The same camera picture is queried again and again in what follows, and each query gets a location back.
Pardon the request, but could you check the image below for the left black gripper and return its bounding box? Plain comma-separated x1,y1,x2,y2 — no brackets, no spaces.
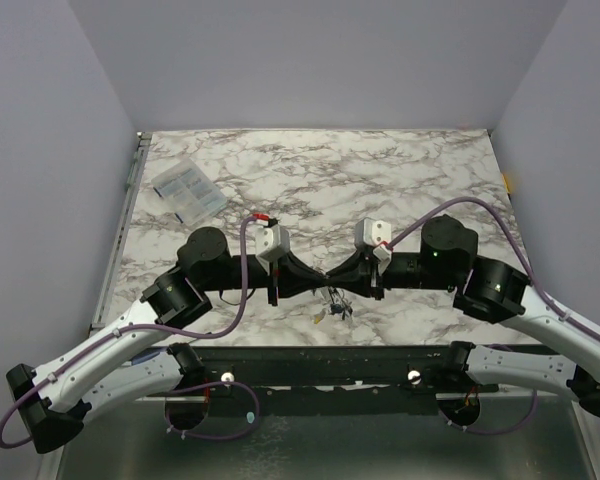
202,249,325,305

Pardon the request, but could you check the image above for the keyring bunch with keys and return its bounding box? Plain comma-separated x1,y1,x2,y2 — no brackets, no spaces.
312,286,353,324

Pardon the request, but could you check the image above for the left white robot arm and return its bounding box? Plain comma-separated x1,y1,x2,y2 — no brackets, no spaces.
6,216,326,454

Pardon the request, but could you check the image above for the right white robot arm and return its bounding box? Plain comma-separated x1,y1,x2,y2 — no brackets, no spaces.
326,215,600,418

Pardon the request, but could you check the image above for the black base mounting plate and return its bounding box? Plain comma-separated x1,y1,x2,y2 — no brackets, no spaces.
82,342,531,416

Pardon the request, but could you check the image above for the clear plastic organizer box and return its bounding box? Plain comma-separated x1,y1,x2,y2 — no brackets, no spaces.
151,159,227,227

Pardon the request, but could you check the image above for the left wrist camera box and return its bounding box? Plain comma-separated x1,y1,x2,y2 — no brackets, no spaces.
255,224,290,264

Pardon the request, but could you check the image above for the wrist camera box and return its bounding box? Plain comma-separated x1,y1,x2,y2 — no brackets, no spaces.
354,217,392,271
255,224,290,264

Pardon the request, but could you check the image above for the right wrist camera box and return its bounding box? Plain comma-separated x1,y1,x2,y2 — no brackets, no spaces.
354,217,392,271

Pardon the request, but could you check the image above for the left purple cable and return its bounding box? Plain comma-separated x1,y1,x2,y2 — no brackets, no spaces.
0,213,269,449

